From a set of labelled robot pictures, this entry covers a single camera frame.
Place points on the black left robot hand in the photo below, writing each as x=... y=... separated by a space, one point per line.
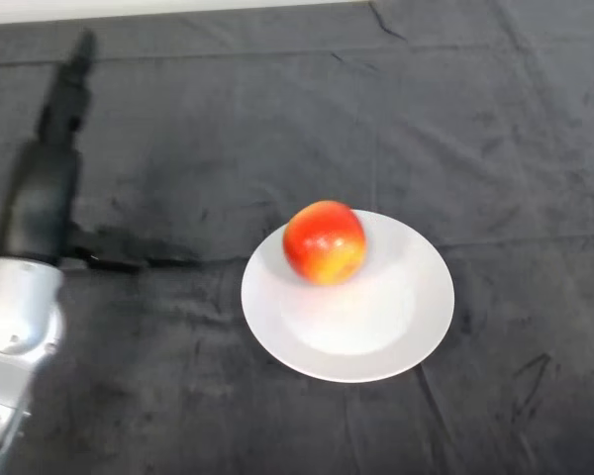
x=44 y=198

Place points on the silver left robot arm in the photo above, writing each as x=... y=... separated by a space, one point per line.
x=15 y=316

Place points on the red yellow apple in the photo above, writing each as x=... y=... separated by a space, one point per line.
x=326 y=243

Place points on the black velvet cloth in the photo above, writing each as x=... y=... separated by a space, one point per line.
x=376 y=123

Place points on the white round plate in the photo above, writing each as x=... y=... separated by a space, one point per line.
x=347 y=321

